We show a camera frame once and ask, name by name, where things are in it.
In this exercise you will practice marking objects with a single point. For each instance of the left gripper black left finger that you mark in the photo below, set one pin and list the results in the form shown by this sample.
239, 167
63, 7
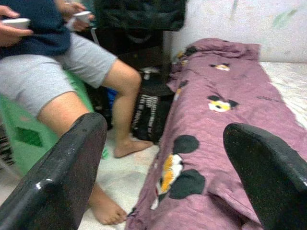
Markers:
48, 191

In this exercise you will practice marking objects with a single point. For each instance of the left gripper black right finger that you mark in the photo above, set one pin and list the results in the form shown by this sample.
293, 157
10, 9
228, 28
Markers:
271, 182

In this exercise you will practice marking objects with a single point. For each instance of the white handheld controller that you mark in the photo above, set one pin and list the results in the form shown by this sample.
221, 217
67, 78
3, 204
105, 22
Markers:
15, 23
82, 16

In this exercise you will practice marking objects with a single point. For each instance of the green slipper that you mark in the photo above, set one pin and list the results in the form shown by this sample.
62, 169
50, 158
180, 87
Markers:
105, 153

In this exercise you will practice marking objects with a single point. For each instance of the green plastic stool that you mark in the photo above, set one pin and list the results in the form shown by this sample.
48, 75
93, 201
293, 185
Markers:
26, 124

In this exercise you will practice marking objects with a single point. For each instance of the grey quilted mattress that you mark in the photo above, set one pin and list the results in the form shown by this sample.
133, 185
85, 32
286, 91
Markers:
290, 83

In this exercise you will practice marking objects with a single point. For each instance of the purple cartoon mouse blanket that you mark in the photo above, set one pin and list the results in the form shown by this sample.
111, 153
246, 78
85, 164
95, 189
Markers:
216, 83

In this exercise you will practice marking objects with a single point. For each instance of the person in grey shorts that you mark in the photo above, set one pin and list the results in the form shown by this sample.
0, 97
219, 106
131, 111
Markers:
36, 76

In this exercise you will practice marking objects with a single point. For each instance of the black white striped bag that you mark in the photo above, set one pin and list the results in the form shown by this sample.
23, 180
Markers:
146, 115

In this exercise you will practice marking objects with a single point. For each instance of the black fabric suitcase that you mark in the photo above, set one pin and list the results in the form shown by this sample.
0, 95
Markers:
139, 14

